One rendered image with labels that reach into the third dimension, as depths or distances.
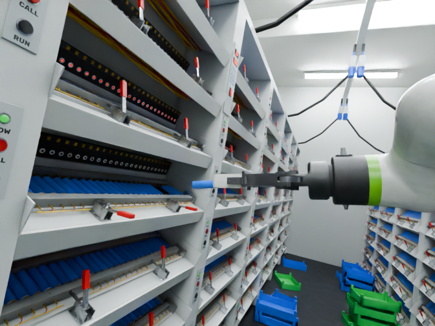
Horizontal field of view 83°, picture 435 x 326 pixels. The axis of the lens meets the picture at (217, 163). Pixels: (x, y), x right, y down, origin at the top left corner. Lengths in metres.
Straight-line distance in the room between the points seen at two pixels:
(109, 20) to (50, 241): 0.39
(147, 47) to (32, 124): 0.30
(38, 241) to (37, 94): 0.22
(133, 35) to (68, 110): 0.21
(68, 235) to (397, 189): 0.55
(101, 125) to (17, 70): 0.15
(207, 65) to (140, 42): 0.49
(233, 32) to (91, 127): 0.73
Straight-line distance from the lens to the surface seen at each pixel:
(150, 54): 0.62
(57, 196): 0.53
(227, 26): 1.10
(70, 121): 0.47
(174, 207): 0.75
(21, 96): 0.42
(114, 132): 0.52
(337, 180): 0.48
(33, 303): 0.60
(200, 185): 0.57
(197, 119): 0.97
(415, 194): 0.50
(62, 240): 0.50
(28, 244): 0.47
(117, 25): 0.56
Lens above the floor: 1.02
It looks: 4 degrees up
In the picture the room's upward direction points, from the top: 9 degrees clockwise
